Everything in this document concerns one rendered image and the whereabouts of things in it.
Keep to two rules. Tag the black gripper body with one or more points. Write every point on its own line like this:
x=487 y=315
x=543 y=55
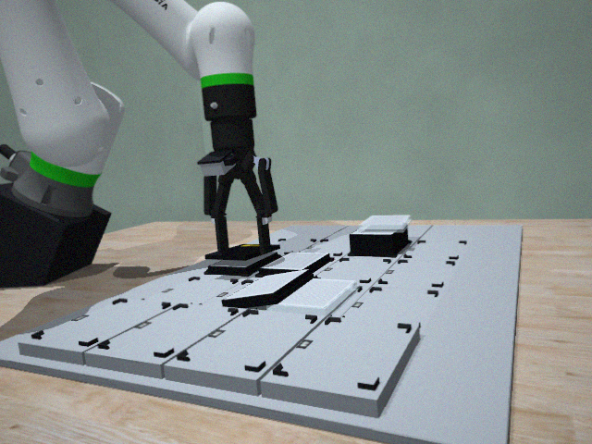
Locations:
x=235 y=134

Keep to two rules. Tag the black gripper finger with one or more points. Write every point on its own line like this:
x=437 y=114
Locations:
x=215 y=204
x=265 y=205

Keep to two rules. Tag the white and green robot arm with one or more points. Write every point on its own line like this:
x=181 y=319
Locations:
x=64 y=123

